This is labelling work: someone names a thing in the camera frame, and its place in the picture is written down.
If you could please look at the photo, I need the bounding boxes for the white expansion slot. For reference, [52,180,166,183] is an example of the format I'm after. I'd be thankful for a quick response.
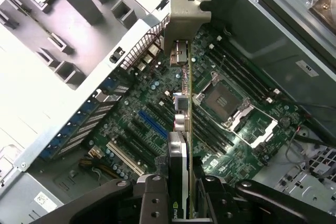
[106,141,145,177]

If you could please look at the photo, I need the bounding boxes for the green motherboard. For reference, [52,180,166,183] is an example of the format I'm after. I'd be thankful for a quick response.
[78,24,308,183]

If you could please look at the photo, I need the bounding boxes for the green RAM stick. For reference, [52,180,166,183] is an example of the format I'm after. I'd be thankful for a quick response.
[4,0,31,16]

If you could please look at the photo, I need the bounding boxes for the silver power supply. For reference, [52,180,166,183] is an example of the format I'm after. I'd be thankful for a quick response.
[0,171,66,224]

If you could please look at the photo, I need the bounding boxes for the thin metal locking lever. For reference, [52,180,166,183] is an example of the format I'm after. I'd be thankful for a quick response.
[219,55,228,77]

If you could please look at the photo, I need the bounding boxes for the open metal PC case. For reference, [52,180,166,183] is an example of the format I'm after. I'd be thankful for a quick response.
[0,0,336,224]

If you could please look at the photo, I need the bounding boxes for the short black expansion slot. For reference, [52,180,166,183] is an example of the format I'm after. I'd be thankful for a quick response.
[130,118,145,132]

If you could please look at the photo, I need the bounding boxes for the metal disk bay cage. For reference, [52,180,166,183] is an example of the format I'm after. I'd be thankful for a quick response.
[272,142,336,209]

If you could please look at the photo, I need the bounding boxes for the long black expansion slot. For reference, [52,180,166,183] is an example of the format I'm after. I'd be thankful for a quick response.
[123,126,160,158]
[145,101,176,130]
[115,134,152,167]

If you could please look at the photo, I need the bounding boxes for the CPU socket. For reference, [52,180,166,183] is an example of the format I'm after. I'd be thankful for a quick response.
[195,76,254,130]

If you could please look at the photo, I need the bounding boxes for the blue expansion slot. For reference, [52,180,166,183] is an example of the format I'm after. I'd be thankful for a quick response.
[138,110,169,138]

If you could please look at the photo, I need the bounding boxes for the black RAM slot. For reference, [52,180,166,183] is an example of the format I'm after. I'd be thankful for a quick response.
[193,108,233,151]
[207,50,266,104]
[215,47,276,99]
[211,49,272,103]
[219,44,281,95]
[193,115,229,154]
[193,102,237,147]
[193,121,225,156]

